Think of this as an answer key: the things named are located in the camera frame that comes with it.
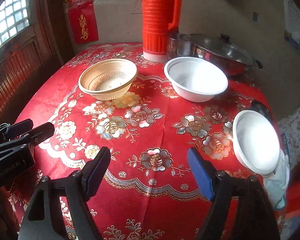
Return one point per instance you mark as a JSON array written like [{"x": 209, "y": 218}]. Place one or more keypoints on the red thermos flask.
[{"x": 157, "y": 25}]

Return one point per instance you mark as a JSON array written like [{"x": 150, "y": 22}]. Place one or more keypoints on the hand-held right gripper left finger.
[{"x": 96, "y": 170}]

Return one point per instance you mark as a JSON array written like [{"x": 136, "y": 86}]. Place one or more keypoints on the white plastic bowl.
[
  {"x": 255, "y": 142},
  {"x": 195, "y": 90}
]

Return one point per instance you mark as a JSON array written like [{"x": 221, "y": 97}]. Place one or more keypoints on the red floral tablecloth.
[{"x": 152, "y": 130}]

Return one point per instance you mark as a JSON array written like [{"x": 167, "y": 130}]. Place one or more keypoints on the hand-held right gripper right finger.
[{"x": 201, "y": 175}]

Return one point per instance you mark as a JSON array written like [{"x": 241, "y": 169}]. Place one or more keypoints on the small wall sticker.
[{"x": 254, "y": 16}]

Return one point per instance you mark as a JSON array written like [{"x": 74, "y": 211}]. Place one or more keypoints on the wall calendar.
[{"x": 291, "y": 17}]

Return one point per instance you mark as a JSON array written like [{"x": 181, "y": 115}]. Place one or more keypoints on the dark wooden door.
[{"x": 20, "y": 75}]

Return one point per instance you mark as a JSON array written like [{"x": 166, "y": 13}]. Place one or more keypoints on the red wall poster gold print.
[{"x": 83, "y": 25}]

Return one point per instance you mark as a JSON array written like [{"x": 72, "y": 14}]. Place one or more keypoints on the grey patterned cloth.
[{"x": 295, "y": 127}]

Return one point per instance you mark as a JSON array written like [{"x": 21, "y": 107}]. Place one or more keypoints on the white cloth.
[{"x": 277, "y": 187}]

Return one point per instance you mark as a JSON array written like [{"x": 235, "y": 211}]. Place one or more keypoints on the beige plastic bowl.
[{"x": 107, "y": 80}]

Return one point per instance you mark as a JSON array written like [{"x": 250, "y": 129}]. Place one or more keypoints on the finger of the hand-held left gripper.
[
  {"x": 17, "y": 128},
  {"x": 40, "y": 133}
]

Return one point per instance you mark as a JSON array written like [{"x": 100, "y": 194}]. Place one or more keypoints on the window with grid panes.
[{"x": 10, "y": 17}]

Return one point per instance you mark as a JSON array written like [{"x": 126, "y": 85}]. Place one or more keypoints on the steel pot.
[{"x": 220, "y": 63}]

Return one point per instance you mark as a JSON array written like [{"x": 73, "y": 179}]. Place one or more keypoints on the clear glass cup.
[{"x": 177, "y": 47}]

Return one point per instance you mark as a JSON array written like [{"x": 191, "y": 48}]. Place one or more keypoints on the black round object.
[{"x": 261, "y": 107}]

